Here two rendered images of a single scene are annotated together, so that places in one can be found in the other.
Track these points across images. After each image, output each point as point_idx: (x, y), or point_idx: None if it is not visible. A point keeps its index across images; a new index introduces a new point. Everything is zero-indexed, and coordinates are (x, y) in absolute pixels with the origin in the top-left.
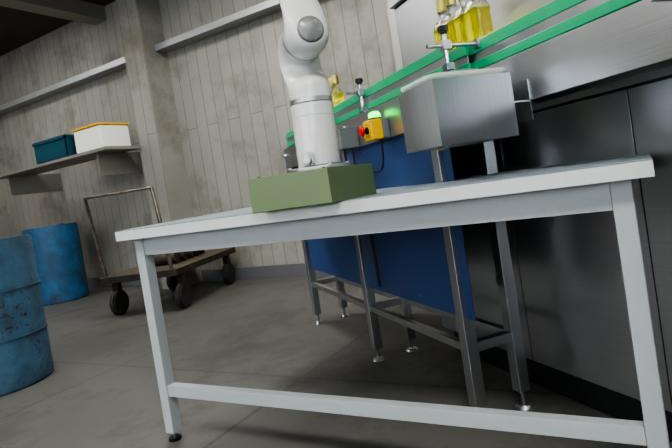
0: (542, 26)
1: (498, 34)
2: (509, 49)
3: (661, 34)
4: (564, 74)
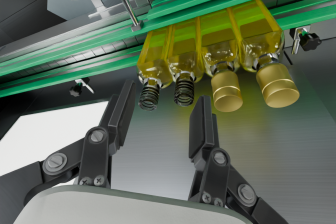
0: (63, 47)
1: (104, 38)
2: (100, 31)
3: (13, 45)
4: (63, 25)
